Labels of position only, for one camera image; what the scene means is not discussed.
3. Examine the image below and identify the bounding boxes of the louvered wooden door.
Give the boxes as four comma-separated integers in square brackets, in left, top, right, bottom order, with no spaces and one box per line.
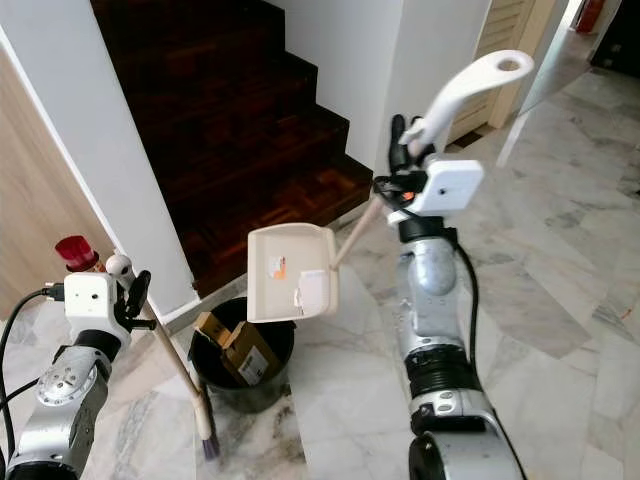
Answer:
[445,0,546,146]

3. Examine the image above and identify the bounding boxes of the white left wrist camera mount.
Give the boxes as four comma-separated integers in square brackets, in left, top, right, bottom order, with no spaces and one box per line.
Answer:
[63,272,123,346]

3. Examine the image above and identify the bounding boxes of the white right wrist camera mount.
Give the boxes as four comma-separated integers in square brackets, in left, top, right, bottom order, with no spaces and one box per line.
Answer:
[380,158,487,227]

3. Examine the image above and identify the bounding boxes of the light wooden door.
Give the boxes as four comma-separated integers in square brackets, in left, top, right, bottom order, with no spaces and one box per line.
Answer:
[0,50,81,321]

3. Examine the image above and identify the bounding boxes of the beige dustpan with white handle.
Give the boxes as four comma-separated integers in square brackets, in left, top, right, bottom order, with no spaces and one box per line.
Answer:
[247,50,536,323]

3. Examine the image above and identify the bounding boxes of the wooden broom with white knob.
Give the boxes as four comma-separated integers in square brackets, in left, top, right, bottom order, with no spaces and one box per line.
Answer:
[105,253,223,464]

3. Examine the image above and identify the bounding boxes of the dark wooden staircase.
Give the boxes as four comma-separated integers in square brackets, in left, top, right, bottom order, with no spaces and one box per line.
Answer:
[90,0,373,296]

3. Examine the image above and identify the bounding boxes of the black round bucket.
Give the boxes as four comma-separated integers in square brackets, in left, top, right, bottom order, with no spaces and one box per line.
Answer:
[188,296,296,413]

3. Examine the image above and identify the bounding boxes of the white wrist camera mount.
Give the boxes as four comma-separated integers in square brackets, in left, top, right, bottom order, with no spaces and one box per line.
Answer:
[380,158,487,227]
[63,272,123,346]

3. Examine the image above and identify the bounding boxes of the red fire extinguisher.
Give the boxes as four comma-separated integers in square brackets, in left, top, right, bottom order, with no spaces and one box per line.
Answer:
[572,0,606,33]

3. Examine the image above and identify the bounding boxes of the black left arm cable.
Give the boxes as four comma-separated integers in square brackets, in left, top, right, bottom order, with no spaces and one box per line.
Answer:
[0,285,66,463]

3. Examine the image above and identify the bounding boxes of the red dome topped object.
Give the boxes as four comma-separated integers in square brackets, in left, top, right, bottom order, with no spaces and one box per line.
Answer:
[55,235,103,275]

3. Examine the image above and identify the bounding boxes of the cardboard box with white label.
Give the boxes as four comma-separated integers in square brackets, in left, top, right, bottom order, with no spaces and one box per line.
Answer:
[220,320,281,386]

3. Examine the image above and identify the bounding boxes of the small plain cardboard box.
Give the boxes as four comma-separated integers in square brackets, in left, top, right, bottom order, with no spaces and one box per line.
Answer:
[195,312,231,346]

